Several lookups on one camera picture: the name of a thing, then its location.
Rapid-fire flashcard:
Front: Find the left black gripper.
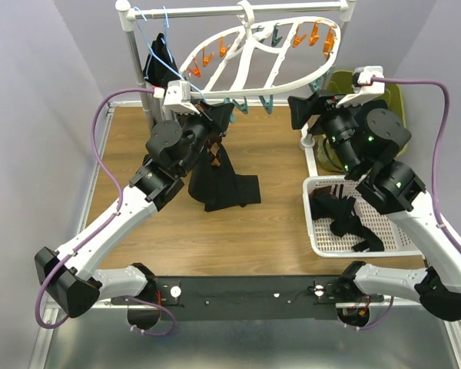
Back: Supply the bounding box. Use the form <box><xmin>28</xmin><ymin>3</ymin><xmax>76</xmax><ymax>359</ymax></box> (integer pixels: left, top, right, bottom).
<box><xmin>177</xmin><ymin>98</ymin><xmax>234</xmax><ymax>176</ymax></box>

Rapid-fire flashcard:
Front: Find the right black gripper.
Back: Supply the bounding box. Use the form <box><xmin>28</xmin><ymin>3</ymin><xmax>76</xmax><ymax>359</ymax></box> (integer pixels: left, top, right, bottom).
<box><xmin>287</xmin><ymin>89</ymin><xmax>368</xmax><ymax>177</ymax></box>

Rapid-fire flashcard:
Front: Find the teal plastic clip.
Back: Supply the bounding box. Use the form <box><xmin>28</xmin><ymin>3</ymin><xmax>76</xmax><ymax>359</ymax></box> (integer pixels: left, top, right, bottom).
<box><xmin>224</xmin><ymin>97</ymin><xmax>249</xmax><ymax>123</ymax></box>

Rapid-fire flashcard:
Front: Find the white round clip hanger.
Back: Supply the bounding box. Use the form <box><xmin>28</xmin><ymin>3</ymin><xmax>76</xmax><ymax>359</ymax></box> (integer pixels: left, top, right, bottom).
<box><xmin>178</xmin><ymin>1</ymin><xmax>342</xmax><ymax>99</ymax></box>

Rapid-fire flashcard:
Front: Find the brown striped sock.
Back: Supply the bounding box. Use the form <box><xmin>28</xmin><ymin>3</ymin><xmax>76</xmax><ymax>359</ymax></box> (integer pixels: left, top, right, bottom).
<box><xmin>330</xmin><ymin>184</ymin><xmax>345</xmax><ymax>199</ymax></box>
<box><xmin>310</xmin><ymin>186</ymin><xmax>331</xmax><ymax>197</ymax></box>

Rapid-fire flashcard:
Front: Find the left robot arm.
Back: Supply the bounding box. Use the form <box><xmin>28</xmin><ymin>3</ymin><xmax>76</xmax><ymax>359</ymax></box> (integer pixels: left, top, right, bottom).
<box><xmin>35</xmin><ymin>101</ymin><xmax>234</xmax><ymax>318</ymax></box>

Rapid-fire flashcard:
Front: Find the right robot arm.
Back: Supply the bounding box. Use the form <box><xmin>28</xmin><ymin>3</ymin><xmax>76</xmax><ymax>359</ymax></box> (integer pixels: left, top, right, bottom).
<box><xmin>287</xmin><ymin>92</ymin><xmax>461</xmax><ymax>321</ymax></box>

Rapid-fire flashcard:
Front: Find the argyle brown sock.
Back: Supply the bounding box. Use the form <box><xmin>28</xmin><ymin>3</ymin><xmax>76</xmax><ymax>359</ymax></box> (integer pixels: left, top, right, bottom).
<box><xmin>206</xmin><ymin>137</ymin><xmax>222</xmax><ymax>168</ymax></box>

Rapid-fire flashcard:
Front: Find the black hanging garment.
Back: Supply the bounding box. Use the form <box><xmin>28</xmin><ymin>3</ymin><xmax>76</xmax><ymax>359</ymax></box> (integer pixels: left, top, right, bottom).
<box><xmin>141</xmin><ymin>32</ymin><xmax>262</xmax><ymax>212</ymax></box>

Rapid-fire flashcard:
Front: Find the white perforated basket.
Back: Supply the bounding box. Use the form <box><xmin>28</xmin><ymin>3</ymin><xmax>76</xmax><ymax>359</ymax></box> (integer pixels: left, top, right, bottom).
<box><xmin>303</xmin><ymin>176</ymin><xmax>422</xmax><ymax>258</ymax></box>

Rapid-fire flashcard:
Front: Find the white clothes rack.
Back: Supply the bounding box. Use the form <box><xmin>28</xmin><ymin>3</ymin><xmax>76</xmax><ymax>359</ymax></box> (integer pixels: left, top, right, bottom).
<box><xmin>114</xmin><ymin>0</ymin><xmax>357</xmax><ymax>155</ymax></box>

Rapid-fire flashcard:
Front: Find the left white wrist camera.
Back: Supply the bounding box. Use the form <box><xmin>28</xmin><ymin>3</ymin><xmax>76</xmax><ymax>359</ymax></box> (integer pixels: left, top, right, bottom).
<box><xmin>153</xmin><ymin>80</ymin><xmax>199</xmax><ymax>114</ymax></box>

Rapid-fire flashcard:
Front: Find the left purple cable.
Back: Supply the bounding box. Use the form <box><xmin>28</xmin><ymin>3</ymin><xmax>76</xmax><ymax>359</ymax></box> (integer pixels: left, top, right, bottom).
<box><xmin>35</xmin><ymin>87</ymin><xmax>164</xmax><ymax>330</ymax></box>

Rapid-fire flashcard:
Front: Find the purple cable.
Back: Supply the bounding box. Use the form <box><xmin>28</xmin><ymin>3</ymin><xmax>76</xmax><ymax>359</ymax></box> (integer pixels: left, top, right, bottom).
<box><xmin>35</xmin><ymin>87</ymin><xmax>164</xmax><ymax>330</ymax></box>
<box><xmin>370</xmin><ymin>75</ymin><xmax>461</xmax><ymax>270</ymax></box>

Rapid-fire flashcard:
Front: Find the blue wire hanger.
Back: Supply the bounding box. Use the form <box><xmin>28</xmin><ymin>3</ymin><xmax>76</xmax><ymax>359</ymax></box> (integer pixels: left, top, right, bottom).
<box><xmin>132</xmin><ymin>5</ymin><xmax>207</xmax><ymax>101</ymax></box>

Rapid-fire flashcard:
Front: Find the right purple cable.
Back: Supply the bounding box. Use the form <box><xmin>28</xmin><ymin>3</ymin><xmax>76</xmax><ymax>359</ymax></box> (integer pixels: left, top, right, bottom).
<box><xmin>370</xmin><ymin>75</ymin><xmax>461</xmax><ymax>270</ymax></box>

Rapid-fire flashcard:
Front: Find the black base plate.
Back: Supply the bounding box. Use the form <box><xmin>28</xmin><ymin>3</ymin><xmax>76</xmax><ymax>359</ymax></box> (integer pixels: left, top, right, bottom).
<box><xmin>111</xmin><ymin>274</ymin><xmax>385</xmax><ymax>322</ymax></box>

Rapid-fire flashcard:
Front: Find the aluminium frame rail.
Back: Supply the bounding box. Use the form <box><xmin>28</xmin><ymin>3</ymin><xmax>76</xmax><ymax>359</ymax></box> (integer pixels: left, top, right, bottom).
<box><xmin>28</xmin><ymin>103</ymin><xmax>118</xmax><ymax>369</ymax></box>

